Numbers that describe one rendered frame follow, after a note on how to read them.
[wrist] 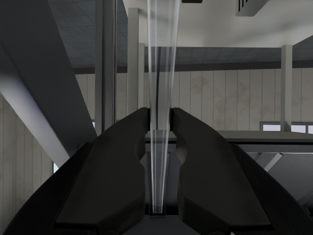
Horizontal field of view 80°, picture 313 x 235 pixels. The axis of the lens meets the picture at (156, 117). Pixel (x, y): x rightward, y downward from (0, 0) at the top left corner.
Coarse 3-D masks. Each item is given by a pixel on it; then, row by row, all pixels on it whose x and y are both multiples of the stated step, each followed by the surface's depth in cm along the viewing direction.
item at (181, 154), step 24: (192, 120) 11; (192, 144) 9; (216, 144) 9; (192, 168) 8; (216, 168) 8; (240, 168) 8; (192, 192) 7; (216, 192) 7; (240, 192) 7; (192, 216) 7; (216, 216) 6; (240, 216) 6; (264, 216) 6
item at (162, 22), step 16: (160, 0) 8; (176, 0) 8; (160, 16) 8; (176, 16) 8; (160, 32) 9; (176, 32) 9; (160, 48) 9; (160, 64) 10; (160, 80) 11; (160, 96) 11; (160, 112) 12; (160, 128) 14; (160, 144) 15; (160, 160) 17; (160, 176) 19; (160, 192) 22; (160, 208) 27
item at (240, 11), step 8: (184, 0) 42; (192, 0) 42; (200, 0) 42; (240, 0) 48; (248, 0) 44; (256, 0) 44; (264, 0) 44; (240, 8) 48; (248, 8) 48; (256, 8) 48
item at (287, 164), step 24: (168, 144) 19; (240, 144) 25; (264, 144) 25; (288, 144) 25; (312, 144) 25; (144, 168) 21; (168, 168) 20; (264, 168) 21; (288, 168) 21; (312, 168) 21; (168, 192) 26; (312, 192) 25
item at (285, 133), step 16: (128, 16) 56; (128, 32) 56; (128, 48) 56; (288, 48) 82; (128, 64) 56; (288, 64) 82; (128, 80) 56; (288, 80) 82; (128, 96) 56; (288, 96) 83; (128, 112) 56; (288, 112) 83; (288, 128) 83
